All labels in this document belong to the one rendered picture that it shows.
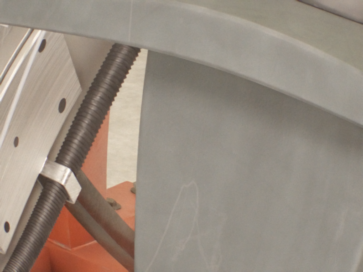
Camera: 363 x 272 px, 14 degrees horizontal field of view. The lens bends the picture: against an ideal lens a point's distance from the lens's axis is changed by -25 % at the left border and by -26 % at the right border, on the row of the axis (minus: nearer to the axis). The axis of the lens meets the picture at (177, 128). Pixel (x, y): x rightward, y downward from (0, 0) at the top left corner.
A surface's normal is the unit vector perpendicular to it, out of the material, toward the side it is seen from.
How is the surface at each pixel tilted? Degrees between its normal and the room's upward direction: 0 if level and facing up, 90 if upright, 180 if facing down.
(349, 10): 92
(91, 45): 90
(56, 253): 90
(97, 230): 137
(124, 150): 0
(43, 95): 90
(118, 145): 0
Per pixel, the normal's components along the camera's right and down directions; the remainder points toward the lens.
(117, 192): 0.08, -0.94
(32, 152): 0.85, 0.23
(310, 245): -0.60, 0.20
